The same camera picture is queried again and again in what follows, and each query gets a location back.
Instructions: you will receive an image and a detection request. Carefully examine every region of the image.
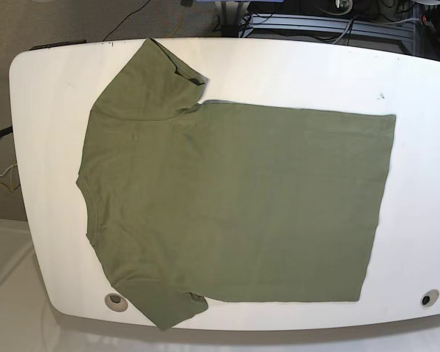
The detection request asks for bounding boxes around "table cable grommet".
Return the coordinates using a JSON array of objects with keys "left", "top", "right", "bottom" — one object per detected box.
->
[
  {"left": 104, "top": 293, "right": 128, "bottom": 312},
  {"left": 420, "top": 290, "right": 440, "bottom": 307}
]

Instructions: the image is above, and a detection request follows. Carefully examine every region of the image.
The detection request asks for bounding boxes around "olive green T-shirt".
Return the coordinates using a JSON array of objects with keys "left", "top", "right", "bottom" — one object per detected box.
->
[{"left": 76, "top": 39, "right": 396, "bottom": 330}]

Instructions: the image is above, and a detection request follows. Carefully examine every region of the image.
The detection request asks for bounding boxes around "left table cable grommet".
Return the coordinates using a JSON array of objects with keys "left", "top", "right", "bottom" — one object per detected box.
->
[{"left": 104, "top": 293, "right": 128, "bottom": 312}]

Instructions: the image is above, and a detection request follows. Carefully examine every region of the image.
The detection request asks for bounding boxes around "aluminium frame rail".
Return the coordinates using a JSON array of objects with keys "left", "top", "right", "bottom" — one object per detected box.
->
[{"left": 246, "top": 13, "right": 420, "bottom": 56}]

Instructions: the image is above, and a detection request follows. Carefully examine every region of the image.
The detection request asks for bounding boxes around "yellow floor cable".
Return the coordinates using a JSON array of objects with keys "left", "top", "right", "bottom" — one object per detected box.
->
[{"left": 170, "top": 5, "right": 187, "bottom": 38}]

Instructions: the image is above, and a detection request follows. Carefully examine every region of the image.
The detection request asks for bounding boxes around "right table cable grommet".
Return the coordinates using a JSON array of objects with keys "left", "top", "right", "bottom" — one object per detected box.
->
[{"left": 420, "top": 290, "right": 440, "bottom": 307}]

